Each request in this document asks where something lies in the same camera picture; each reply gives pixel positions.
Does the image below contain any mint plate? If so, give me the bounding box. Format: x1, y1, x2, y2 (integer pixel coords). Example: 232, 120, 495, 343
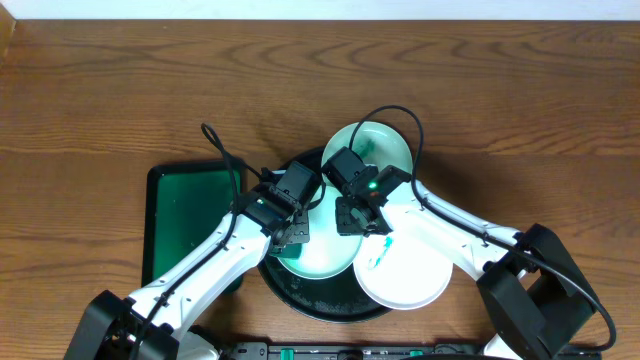
279, 186, 362, 280
321, 121, 414, 188

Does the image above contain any white plate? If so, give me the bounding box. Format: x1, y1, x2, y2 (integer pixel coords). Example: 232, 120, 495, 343
353, 232, 453, 310

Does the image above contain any black round tray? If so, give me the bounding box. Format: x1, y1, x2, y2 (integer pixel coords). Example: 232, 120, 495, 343
256, 146, 396, 324

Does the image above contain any green sponge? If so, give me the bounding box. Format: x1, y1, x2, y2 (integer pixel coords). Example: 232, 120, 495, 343
278, 243, 304, 259

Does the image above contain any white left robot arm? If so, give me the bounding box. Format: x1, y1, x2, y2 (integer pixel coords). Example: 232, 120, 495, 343
65, 162, 321, 359

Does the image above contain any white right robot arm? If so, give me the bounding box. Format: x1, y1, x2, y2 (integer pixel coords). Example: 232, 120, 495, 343
321, 147, 603, 359

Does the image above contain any black rectangular sponge tray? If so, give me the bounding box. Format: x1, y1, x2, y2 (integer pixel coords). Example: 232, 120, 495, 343
141, 160, 233, 286

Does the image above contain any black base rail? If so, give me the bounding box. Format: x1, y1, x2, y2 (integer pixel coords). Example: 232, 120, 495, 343
220, 342, 490, 360

